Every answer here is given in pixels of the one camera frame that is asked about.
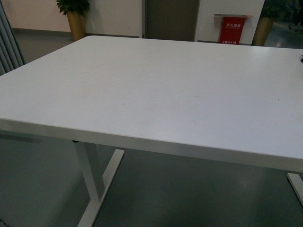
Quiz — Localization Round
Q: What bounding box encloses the right potted plant gold vase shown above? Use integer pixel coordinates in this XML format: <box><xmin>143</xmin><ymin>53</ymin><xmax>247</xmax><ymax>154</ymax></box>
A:
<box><xmin>251</xmin><ymin>0</ymin><xmax>291</xmax><ymax>46</ymax></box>

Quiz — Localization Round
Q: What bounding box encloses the white table leg frame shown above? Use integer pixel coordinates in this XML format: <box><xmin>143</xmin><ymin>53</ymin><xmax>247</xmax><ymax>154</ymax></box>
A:
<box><xmin>74</xmin><ymin>141</ymin><xmax>125</xmax><ymax>227</ymax></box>

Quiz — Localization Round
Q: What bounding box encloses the red fire extinguisher box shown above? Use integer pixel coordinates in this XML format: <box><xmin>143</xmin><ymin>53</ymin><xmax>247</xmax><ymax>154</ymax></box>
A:
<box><xmin>214</xmin><ymin>14</ymin><xmax>253</xmax><ymax>44</ymax></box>

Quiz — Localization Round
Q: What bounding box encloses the grey door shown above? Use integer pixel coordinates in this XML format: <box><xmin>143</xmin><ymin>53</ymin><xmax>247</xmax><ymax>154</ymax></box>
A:
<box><xmin>144</xmin><ymin>0</ymin><xmax>200</xmax><ymax>41</ymax></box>

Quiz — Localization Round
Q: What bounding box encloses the potted plant gold vase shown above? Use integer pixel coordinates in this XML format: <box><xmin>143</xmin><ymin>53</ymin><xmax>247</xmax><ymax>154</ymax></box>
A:
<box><xmin>56</xmin><ymin>0</ymin><xmax>90</xmax><ymax>42</ymax></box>
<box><xmin>251</xmin><ymin>0</ymin><xmax>291</xmax><ymax>46</ymax></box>

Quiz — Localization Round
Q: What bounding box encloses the grey curtain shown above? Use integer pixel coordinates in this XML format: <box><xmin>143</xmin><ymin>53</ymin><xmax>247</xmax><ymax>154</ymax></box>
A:
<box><xmin>0</xmin><ymin>2</ymin><xmax>26</xmax><ymax>76</ymax></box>

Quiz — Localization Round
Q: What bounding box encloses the left potted plant gold vase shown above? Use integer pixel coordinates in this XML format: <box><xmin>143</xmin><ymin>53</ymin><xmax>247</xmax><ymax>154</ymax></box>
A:
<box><xmin>56</xmin><ymin>0</ymin><xmax>90</xmax><ymax>42</ymax></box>

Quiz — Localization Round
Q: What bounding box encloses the right white table foot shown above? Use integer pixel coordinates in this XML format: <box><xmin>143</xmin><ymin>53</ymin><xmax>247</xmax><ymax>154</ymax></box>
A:
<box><xmin>286</xmin><ymin>173</ymin><xmax>303</xmax><ymax>205</ymax></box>

